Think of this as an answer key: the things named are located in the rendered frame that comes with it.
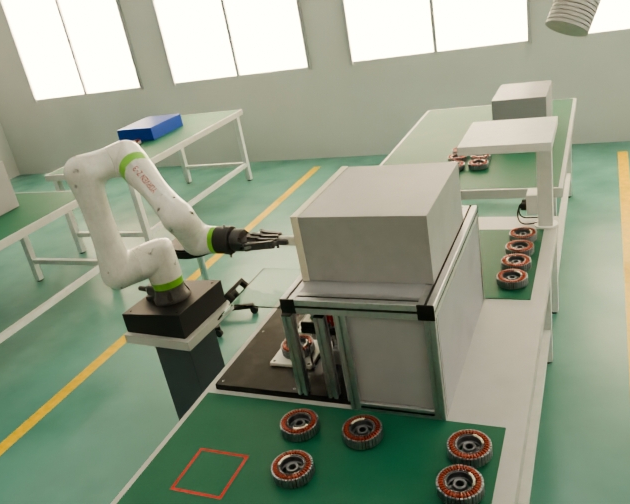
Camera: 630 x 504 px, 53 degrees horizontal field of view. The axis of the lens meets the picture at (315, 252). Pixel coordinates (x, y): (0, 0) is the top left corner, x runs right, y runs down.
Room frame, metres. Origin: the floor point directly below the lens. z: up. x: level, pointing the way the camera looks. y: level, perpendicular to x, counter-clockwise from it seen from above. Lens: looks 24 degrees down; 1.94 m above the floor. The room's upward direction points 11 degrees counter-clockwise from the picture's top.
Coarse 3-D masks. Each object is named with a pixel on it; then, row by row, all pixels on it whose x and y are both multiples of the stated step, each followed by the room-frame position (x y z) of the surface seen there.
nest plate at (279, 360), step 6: (318, 348) 1.83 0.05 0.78; (276, 354) 1.84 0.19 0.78; (282, 354) 1.84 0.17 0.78; (312, 354) 1.80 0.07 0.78; (318, 354) 1.80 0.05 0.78; (276, 360) 1.81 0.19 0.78; (282, 360) 1.80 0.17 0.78; (288, 360) 1.79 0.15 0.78; (306, 360) 1.77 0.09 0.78; (282, 366) 1.78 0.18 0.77; (288, 366) 1.77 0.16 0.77; (306, 366) 1.74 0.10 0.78
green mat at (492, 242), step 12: (480, 240) 2.49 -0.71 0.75; (492, 240) 2.47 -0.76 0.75; (504, 240) 2.44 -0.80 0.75; (540, 240) 2.38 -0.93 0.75; (492, 252) 2.35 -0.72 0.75; (504, 252) 2.33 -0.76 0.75; (492, 264) 2.25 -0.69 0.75; (492, 276) 2.15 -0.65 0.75; (528, 276) 2.10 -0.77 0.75; (492, 288) 2.06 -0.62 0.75; (528, 288) 2.01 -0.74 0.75
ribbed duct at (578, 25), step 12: (564, 0) 2.43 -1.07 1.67; (576, 0) 2.41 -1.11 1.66; (588, 0) 2.40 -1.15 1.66; (600, 0) 2.44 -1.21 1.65; (552, 12) 2.46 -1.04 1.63; (564, 12) 2.41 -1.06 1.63; (576, 12) 2.39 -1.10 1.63; (588, 12) 2.41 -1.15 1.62; (552, 24) 2.48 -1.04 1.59; (564, 24) 2.42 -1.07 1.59; (576, 24) 2.38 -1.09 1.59; (588, 24) 2.40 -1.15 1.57; (576, 36) 2.50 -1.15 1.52
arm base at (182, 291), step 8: (144, 288) 2.39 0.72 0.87; (152, 288) 2.33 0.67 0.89; (176, 288) 2.27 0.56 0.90; (184, 288) 2.29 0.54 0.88; (152, 296) 2.33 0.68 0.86; (160, 296) 2.26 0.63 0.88; (168, 296) 2.26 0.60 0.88; (176, 296) 2.25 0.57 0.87; (184, 296) 2.27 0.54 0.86; (160, 304) 2.25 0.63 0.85; (168, 304) 2.24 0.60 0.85
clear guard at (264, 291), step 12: (264, 276) 1.87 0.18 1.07; (276, 276) 1.85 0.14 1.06; (288, 276) 1.83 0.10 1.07; (252, 288) 1.80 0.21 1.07; (264, 288) 1.78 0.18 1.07; (276, 288) 1.77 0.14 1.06; (240, 300) 1.73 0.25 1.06; (252, 300) 1.72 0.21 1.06; (264, 300) 1.70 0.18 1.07; (276, 300) 1.69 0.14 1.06
